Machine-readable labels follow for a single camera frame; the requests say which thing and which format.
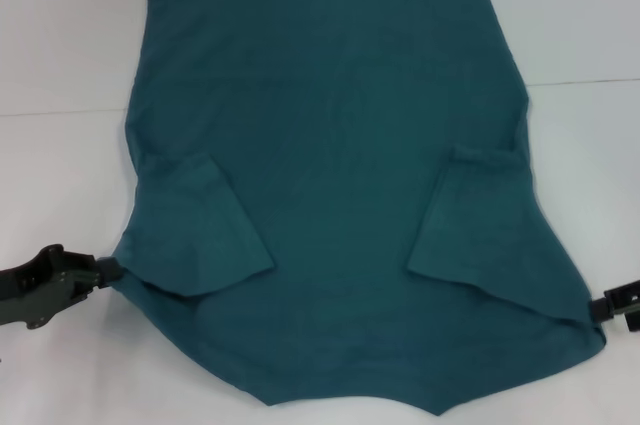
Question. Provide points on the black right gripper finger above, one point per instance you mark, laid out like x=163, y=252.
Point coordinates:
x=601, y=310

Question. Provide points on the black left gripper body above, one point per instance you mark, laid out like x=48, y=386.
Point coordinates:
x=40, y=287

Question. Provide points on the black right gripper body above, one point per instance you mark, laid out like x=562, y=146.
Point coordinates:
x=625, y=305

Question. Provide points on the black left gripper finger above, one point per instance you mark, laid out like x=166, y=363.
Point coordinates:
x=109, y=270

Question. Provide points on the teal blue t-shirt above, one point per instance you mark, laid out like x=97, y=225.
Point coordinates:
x=345, y=185

